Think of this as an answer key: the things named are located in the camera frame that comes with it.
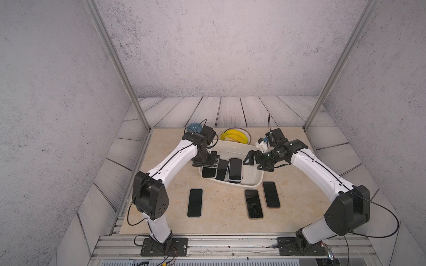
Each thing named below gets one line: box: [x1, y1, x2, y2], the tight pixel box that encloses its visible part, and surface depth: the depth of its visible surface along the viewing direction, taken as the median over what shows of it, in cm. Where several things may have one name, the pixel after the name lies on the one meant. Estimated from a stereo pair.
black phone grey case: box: [227, 157, 243, 183], surface depth 96 cm
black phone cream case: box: [262, 181, 281, 209], surface depth 89 cm
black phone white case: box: [201, 166, 218, 179], surface depth 82 cm
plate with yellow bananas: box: [220, 127, 252, 145], surface depth 113 cm
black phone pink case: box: [244, 188, 264, 221], surface depth 89 cm
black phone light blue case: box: [186, 188, 204, 218], surface depth 88 cm
